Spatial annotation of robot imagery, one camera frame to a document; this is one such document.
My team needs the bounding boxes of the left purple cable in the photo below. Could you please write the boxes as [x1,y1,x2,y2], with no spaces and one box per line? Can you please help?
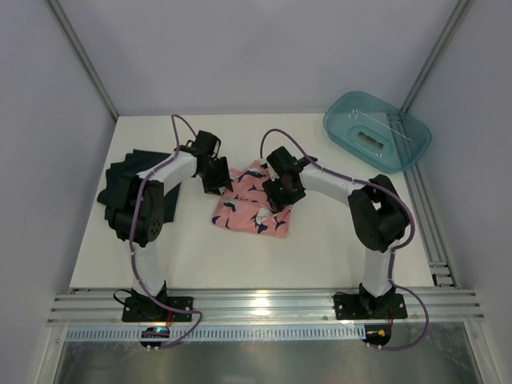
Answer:
[128,114,205,351]

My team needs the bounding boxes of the aluminium rail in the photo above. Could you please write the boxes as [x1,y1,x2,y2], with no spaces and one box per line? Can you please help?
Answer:
[47,288,484,326]

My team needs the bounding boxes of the pink patterned shorts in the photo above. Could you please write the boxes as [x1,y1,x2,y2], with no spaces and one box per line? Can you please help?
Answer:
[211,160,291,238]

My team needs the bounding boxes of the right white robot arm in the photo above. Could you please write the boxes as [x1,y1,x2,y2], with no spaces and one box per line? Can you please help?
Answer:
[263,146,413,311]

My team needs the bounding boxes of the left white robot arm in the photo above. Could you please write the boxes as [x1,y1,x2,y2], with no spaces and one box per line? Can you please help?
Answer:
[98,130,232,298]

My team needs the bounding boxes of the navy blue shorts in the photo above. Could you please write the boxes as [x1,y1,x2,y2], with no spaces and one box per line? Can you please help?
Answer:
[97,149,181,223]

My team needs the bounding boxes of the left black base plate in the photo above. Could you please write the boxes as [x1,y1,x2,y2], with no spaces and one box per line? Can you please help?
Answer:
[114,289,194,322]

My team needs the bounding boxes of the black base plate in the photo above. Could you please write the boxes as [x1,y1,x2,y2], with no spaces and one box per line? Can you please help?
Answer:
[332,290,408,320]
[114,289,194,322]

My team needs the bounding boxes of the slotted cable duct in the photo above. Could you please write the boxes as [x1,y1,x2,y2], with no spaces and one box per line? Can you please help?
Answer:
[65,324,366,343]

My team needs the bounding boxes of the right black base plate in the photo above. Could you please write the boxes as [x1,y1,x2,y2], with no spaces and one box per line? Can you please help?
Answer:
[332,290,408,320]

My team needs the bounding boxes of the teal plastic basin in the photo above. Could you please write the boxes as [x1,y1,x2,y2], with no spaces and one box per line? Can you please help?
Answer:
[322,91,432,174]

